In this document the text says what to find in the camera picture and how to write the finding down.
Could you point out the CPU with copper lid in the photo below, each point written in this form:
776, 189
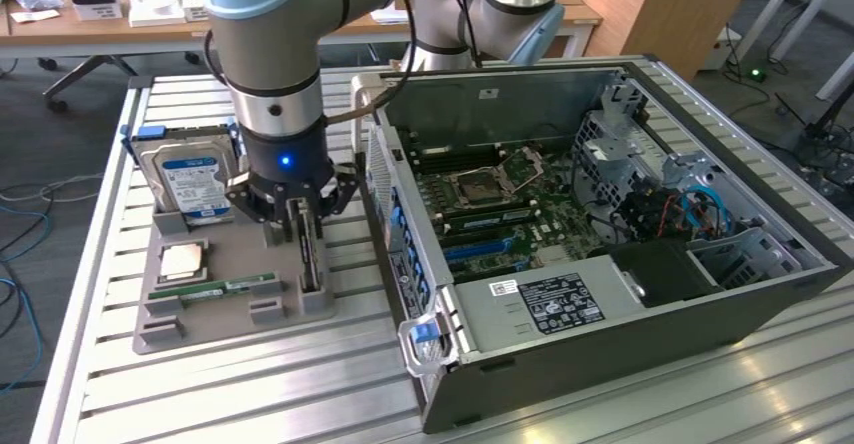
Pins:
182, 261

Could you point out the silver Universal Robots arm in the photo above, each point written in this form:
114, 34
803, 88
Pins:
268, 39

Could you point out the silver drive cage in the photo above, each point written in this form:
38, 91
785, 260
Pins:
768, 259

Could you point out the white round holder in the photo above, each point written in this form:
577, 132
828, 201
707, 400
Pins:
157, 11

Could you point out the stack of white papers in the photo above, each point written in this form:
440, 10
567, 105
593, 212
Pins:
390, 16

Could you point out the wooden cabinet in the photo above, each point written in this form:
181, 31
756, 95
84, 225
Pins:
688, 14

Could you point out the green RAM stick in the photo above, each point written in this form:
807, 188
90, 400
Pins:
201, 291

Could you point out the black RAM stick with label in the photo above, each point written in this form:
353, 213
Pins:
488, 220

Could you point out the hard disk in blue carrier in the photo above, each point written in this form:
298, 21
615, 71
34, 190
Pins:
194, 184

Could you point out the blue expansion slot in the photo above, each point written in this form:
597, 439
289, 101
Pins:
481, 250

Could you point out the plain white box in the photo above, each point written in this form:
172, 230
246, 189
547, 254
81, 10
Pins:
193, 9

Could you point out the white paper tag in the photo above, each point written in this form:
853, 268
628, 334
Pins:
34, 15

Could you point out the power strip with green light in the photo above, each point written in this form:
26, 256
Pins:
756, 73

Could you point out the white box with black top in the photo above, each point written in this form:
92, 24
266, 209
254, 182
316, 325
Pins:
101, 11

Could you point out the light wooden desk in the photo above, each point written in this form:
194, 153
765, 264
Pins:
101, 34
354, 31

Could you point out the black stand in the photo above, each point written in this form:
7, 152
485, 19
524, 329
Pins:
824, 134

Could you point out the grey parts rack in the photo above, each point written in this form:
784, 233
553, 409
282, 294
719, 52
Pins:
221, 324

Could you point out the CPU socket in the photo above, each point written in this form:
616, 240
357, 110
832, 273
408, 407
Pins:
481, 189

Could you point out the green motherboard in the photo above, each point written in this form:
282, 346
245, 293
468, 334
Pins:
568, 214

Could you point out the graphics card with metal bracket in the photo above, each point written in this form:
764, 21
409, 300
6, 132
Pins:
309, 264

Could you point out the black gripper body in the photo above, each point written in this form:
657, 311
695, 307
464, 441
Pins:
288, 159

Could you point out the grey power supply with label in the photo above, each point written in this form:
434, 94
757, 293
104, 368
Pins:
501, 314

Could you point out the silver chipset heatsink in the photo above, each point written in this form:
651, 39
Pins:
553, 256

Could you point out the open metal socket cover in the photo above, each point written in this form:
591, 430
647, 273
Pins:
524, 166

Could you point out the black desk leg with castor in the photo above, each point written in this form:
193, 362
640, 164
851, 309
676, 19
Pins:
88, 76

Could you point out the open dark PC case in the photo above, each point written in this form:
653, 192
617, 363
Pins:
601, 364

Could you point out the white table frame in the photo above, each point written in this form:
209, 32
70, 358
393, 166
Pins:
768, 10

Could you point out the blue case latch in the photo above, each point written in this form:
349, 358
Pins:
422, 334

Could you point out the perforated metal disk bay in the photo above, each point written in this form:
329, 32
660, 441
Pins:
601, 159

